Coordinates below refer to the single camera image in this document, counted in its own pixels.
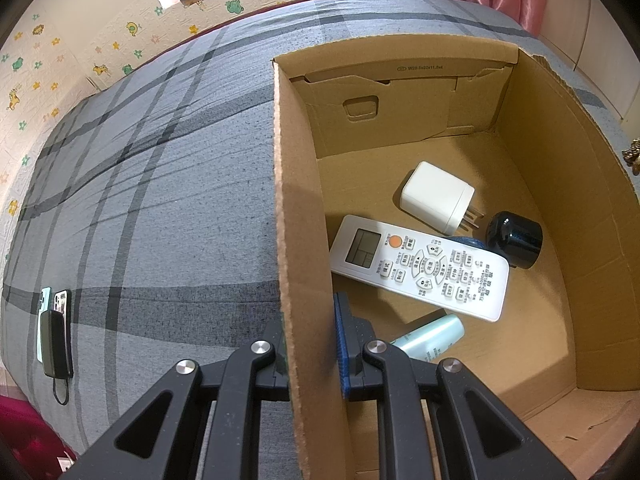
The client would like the teal smartphone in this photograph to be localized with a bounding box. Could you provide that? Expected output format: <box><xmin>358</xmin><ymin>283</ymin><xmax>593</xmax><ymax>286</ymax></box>
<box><xmin>36</xmin><ymin>287</ymin><xmax>54</xmax><ymax>364</ymax></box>

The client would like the beige wardrobe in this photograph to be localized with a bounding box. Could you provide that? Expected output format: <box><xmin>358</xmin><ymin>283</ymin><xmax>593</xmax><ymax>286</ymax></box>
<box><xmin>536</xmin><ymin>0</ymin><xmax>640</xmax><ymax>127</ymax></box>

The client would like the white remote control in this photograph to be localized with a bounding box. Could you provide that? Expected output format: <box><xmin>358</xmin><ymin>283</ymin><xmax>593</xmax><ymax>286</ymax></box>
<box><xmin>329</xmin><ymin>215</ymin><xmax>510</xmax><ymax>323</ymax></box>

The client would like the black power bank with cable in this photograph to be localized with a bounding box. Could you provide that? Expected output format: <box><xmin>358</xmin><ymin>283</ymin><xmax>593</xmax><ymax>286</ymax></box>
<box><xmin>40</xmin><ymin>310</ymin><xmax>75</xmax><ymax>406</ymax></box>

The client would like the white and black smartphone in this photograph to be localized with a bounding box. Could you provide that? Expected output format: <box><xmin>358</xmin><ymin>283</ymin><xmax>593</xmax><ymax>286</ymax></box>
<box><xmin>52</xmin><ymin>289</ymin><xmax>74</xmax><ymax>317</ymax></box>

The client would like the blue guitar pick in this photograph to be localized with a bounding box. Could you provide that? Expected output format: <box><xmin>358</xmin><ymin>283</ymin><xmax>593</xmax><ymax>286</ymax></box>
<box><xmin>444</xmin><ymin>235</ymin><xmax>489</xmax><ymax>251</ymax></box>

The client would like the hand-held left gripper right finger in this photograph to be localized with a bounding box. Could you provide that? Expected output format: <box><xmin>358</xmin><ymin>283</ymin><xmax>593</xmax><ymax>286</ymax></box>
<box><xmin>332</xmin><ymin>291</ymin><xmax>577</xmax><ymax>480</ymax></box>

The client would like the key bunch with beads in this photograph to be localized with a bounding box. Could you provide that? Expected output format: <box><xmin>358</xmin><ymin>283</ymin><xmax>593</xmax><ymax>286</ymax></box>
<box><xmin>621</xmin><ymin>135</ymin><xmax>640</xmax><ymax>176</ymax></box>

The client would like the teal cosmetic bottle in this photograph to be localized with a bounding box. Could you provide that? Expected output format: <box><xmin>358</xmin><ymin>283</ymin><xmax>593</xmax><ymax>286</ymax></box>
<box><xmin>389</xmin><ymin>314</ymin><xmax>466</xmax><ymax>365</ymax></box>

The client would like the brown cardboard box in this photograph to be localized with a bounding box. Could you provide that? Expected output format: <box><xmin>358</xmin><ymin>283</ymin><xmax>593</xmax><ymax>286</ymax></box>
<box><xmin>271</xmin><ymin>35</ymin><xmax>640</xmax><ymax>480</ymax></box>

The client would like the black round cap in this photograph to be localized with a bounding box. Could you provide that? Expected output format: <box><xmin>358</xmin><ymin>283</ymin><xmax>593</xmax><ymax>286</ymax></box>
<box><xmin>486</xmin><ymin>211</ymin><xmax>544</xmax><ymax>270</ymax></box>

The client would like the red cloth pile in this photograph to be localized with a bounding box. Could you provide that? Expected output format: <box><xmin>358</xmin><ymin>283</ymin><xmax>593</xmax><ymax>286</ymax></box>
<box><xmin>0</xmin><ymin>393</ymin><xmax>79</xmax><ymax>480</ymax></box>

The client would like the large white charger plug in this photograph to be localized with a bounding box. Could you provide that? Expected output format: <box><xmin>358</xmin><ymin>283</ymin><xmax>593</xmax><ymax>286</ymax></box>
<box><xmin>399</xmin><ymin>161</ymin><xmax>485</xmax><ymax>235</ymax></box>

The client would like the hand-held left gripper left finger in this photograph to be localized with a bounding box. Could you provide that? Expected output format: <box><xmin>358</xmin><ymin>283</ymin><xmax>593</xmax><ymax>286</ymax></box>
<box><xmin>65</xmin><ymin>320</ymin><xmax>293</xmax><ymax>480</ymax></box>

